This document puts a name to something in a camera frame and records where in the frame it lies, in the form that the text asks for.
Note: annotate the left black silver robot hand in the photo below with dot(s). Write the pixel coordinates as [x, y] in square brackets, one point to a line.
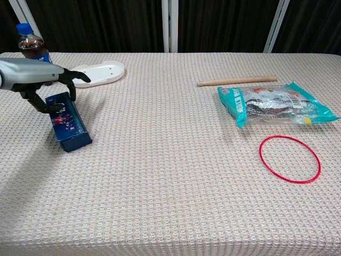
[26, 73]

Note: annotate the blue rectangular box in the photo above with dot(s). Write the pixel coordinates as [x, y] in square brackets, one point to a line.
[70, 128]

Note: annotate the beige textured tablecloth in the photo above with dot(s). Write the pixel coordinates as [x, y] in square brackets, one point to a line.
[170, 173]

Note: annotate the cola bottle with blue cap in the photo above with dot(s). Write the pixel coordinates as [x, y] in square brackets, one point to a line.
[32, 45]

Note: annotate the black pleated curtain panel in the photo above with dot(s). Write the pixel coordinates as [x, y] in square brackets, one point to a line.
[101, 26]
[311, 26]
[6, 29]
[223, 26]

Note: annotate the white oval plastic tray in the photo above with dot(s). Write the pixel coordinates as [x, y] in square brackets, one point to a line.
[104, 73]

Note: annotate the wooden stick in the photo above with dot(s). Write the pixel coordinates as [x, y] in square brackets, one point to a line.
[237, 80]

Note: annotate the teal clear snack bag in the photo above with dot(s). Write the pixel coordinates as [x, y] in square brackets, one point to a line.
[274, 105]

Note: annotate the white frame post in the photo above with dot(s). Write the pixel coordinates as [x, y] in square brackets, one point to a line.
[24, 13]
[275, 26]
[169, 26]

